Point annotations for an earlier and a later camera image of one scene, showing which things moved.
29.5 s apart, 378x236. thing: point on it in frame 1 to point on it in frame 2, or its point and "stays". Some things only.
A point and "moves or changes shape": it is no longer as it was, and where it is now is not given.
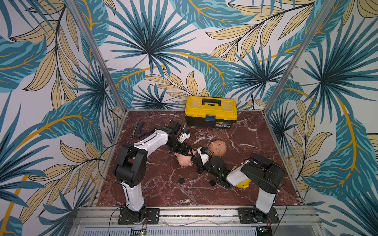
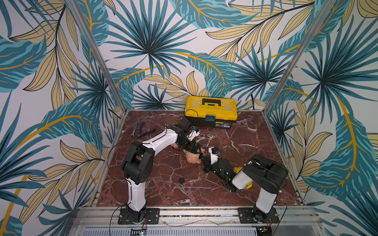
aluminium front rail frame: [93, 218] stays
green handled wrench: [132, 136] stays
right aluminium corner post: [302, 49] stays
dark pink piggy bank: [217, 148] moves or changes shape
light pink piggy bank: [184, 160] moves or changes shape
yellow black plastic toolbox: [214, 111] stays
